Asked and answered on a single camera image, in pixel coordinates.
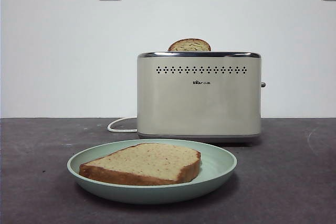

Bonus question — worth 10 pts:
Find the large wholemeal bread slice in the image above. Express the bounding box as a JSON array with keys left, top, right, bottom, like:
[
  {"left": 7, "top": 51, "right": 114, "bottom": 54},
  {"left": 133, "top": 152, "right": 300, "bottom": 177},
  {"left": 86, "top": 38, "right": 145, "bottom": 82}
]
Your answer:
[{"left": 79, "top": 143, "right": 202, "bottom": 186}]

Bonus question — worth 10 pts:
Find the pale green plate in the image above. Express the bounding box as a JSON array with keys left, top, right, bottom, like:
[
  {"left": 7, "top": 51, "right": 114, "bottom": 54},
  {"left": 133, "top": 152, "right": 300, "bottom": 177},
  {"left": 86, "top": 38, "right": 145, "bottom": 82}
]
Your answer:
[{"left": 67, "top": 139, "right": 238, "bottom": 205}]

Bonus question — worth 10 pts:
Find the cream steel toaster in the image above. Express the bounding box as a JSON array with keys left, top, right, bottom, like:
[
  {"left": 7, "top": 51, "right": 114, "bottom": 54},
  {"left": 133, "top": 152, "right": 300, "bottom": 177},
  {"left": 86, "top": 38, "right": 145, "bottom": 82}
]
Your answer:
[{"left": 136, "top": 51, "right": 266, "bottom": 145}]

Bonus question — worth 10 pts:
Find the small wholemeal bread slice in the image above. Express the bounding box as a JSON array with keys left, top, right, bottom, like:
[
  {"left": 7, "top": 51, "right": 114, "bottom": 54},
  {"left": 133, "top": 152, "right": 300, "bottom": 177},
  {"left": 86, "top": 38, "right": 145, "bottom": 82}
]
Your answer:
[{"left": 167, "top": 38, "right": 212, "bottom": 52}]

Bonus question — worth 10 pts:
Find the white toaster power cord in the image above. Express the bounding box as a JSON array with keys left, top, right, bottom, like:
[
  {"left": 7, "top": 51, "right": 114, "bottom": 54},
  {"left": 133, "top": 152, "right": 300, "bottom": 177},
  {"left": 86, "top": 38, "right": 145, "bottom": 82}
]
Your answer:
[{"left": 107, "top": 117, "right": 138, "bottom": 133}]

